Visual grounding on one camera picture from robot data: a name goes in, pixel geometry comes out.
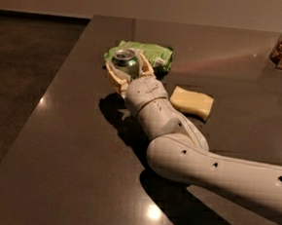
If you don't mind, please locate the green snack bag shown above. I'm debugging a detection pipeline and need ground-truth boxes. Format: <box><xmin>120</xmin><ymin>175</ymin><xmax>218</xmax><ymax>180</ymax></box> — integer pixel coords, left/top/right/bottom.
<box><xmin>104</xmin><ymin>41</ymin><xmax>174</xmax><ymax>73</ymax></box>

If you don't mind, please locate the yellow sponge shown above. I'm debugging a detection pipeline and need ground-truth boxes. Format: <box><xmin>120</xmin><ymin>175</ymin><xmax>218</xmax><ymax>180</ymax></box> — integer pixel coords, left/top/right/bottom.
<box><xmin>170</xmin><ymin>86</ymin><xmax>213</xmax><ymax>122</ymax></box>

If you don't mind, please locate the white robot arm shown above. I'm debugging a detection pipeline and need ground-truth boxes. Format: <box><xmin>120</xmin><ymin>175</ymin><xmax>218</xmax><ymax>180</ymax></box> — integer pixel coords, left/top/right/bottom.
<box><xmin>104</xmin><ymin>48</ymin><xmax>282</xmax><ymax>215</ymax></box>

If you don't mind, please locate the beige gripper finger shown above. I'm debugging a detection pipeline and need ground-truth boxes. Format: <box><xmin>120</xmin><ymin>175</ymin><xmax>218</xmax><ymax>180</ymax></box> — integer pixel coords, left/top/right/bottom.
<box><xmin>135</xmin><ymin>50</ymin><xmax>155</xmax><ymax>77</ymax></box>
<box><xmin>106</xmin><ymin>61</ymin><xmax>131</xmax><ymax>95</ymax></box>

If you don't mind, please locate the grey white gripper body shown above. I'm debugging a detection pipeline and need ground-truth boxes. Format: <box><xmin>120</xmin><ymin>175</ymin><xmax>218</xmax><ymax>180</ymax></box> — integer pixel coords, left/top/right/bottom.
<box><xmin>124</xmin><ymin>76</ymin><xmax>168</xmax><ymax>117</ymax></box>

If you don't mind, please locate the green soda can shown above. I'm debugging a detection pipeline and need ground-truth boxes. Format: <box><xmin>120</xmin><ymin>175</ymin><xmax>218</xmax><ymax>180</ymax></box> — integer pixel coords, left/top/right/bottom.
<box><xmin>112</xmin><ymin>49</ymin><xmax>139</xmax><ymax>79</ymax></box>

